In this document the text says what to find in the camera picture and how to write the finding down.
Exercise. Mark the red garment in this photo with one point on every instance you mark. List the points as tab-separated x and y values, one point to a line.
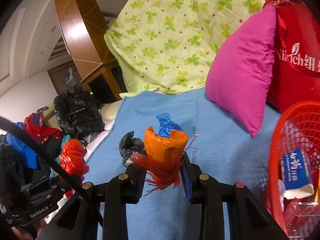
34	125

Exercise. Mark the blue crumpled plastic bag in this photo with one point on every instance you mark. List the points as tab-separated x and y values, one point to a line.
166	125

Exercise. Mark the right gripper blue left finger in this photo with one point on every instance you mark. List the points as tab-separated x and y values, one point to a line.
134	184

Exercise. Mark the blue fleece blanket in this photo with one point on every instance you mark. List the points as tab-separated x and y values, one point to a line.
217	142

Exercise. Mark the wooden pillar cabinet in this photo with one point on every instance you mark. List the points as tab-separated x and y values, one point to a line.
83	27

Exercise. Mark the magenta pillow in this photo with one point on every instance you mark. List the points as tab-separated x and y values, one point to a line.
241	73

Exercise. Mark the red mesh waste basket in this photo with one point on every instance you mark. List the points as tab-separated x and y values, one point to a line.
298	127

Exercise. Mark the red mesh net bag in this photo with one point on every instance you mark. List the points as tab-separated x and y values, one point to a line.
162	175

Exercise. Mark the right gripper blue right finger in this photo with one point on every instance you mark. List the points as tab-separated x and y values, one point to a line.
190	174

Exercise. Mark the black puffer jacket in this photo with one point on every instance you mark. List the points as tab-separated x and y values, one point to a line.
77	113

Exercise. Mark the red plastic bag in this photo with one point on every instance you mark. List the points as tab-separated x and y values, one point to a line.
72	159

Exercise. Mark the person's left hand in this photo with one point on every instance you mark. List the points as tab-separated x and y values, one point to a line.
21	233

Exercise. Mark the blue garment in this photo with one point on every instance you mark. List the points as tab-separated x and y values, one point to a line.
29	156

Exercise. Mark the red shopping bag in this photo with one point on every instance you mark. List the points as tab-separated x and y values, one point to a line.
296	64

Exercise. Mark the orange snack wrapper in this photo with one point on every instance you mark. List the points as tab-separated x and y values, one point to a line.
165	150

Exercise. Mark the black crumpled plastic bag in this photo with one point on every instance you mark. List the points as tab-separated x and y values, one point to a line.
128	145

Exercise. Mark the green clover quilt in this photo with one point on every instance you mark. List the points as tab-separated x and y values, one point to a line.
169	45

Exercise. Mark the beige headboard cushion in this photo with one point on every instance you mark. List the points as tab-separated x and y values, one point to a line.
108	112

